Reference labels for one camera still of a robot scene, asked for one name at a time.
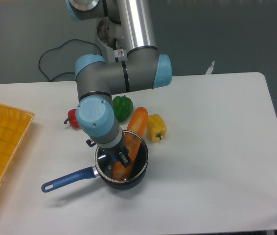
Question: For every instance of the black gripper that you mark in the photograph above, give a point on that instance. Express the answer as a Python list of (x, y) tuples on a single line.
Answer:
[(116, 148)]

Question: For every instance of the glass pot lid blue knob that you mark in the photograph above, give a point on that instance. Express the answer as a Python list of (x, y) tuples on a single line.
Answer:
[(127, 168)]

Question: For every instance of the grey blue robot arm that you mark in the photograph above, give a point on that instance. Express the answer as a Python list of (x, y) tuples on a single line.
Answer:
[(144, 68)]

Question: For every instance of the orange toy baguette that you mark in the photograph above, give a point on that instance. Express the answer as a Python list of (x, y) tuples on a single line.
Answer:
[(137, 124)]

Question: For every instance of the yellow toy bell pepper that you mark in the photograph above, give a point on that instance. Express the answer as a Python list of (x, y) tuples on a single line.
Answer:
[(156, 128)]

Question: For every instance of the green toy bell pepper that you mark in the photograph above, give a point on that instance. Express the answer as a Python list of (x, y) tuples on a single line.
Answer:
[(122, 107)]

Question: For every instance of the red toy bell pepper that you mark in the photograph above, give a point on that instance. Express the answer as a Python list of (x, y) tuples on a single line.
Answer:
[(71, 118)]

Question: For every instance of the dark saucepan blue handle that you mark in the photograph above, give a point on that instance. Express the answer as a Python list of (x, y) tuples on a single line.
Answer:
[(104, 167)]

